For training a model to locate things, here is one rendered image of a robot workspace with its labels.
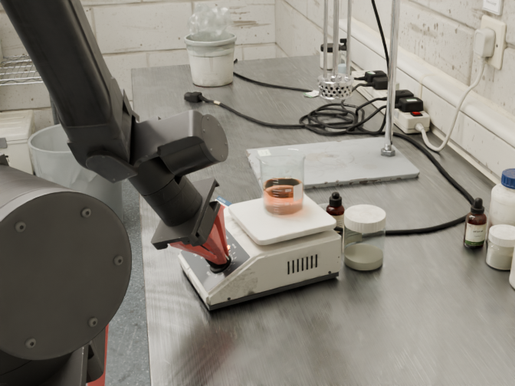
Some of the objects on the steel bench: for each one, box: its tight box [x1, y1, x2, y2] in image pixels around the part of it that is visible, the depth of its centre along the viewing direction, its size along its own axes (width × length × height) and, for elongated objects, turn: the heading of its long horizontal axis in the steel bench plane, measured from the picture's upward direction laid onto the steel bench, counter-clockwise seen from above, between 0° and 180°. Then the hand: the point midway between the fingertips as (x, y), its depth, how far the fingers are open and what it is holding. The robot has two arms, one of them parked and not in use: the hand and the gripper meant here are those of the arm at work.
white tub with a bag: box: [184, 2, 237, 87], centre depth 186 cm, size 14×14×21 cm
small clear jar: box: [485, 224, 515, 271], centre depth 98 cm, size 5×5×5 cm
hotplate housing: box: [178, 215, 341, 310], centre depth 98 cm, size 22×13×8 cm, turn 117°
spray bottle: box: [338, 38, 352, 75], centre depth 189 cm, size 4×4×11 cm
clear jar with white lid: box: [343, 204, 386, 272], centre depth 99 cm, size 6×6×8 cm
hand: (220, 256), depth 91 cm, fingers closed, pressing on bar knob
